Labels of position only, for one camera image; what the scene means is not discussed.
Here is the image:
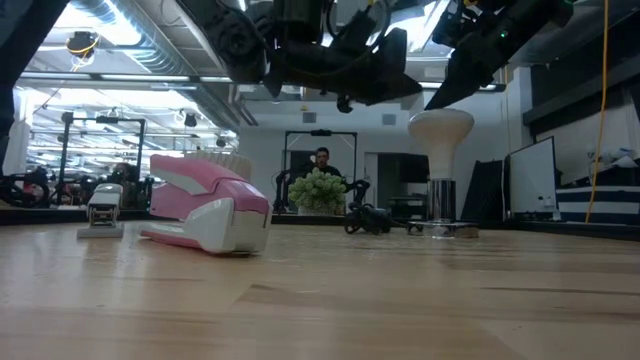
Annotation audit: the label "pink white stapler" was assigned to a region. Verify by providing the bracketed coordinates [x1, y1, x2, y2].
[139, 153, 272, 256]

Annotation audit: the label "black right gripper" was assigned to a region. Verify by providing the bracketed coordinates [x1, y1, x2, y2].
[424, 0, 531, 111]

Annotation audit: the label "background black robot rig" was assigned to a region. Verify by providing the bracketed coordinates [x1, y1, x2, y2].
[272, 128, 372, 215]

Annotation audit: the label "white board panel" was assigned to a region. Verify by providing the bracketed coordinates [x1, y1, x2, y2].
[505, 136, 559, 219]

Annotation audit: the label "yellow cable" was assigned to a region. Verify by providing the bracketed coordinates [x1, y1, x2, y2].
[584, 0, 610, 224]

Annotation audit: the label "small grey stapler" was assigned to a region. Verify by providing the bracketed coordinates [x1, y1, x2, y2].
[76, 183, 125, 240]

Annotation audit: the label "blue white striped box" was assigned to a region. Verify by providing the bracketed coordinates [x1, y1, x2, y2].
[555, 183, 640, 226]

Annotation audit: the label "black aluminium table frame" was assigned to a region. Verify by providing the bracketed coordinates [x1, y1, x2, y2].
[0, 205, 640, 242]

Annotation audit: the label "black lamp cord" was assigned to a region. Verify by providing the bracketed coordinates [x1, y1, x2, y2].
[343, 201, 410, 236]

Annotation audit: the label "green succulent plant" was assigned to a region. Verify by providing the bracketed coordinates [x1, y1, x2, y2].
[288, 167, 348, 215]

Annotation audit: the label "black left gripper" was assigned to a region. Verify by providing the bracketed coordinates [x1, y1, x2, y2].
[264, 0, 424, 105]

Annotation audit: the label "person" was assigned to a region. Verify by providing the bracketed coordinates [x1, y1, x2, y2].
[308, 146, 344, 179]

